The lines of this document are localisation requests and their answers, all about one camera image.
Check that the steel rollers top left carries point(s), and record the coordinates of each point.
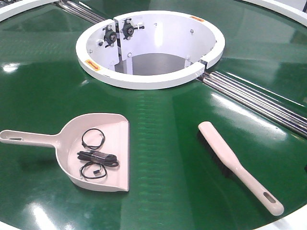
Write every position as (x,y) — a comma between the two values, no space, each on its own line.
(80,11)

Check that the black bearing mount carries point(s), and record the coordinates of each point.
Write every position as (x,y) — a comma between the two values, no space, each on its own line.
(128,28)
(110,36)

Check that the steel rollers right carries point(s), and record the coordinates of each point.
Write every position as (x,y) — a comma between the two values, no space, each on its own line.
(256,101)

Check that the pink hand broom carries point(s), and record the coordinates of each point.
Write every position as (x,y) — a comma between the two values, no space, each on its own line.
(228,158)

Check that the orange sticker rear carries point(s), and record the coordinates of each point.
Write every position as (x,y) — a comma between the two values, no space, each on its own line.
(197,18)

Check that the white outer rim right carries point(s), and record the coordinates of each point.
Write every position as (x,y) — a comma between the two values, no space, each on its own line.
(281,8)

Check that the white rim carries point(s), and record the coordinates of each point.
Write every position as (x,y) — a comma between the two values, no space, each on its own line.
(21,6)
(281,8)

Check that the orange arrow sticker front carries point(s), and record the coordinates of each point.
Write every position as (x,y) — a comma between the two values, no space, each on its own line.
(92,64)

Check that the right black bearing mount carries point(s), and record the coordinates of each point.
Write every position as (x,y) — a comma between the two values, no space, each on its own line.
(128,28)

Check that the green conveyor belt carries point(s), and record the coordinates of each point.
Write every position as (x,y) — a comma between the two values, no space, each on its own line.
(175,184)

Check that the steel rollers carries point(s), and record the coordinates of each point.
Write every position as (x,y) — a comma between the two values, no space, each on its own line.
(80,11)
(256,101)

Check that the white outer rim left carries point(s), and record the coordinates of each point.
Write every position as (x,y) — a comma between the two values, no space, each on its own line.
(21,6)

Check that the pink plastic dustpan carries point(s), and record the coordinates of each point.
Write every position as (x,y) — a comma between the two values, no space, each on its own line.
(88,128)

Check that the left black bearing mount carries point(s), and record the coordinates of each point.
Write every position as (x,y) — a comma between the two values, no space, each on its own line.
(110,36)

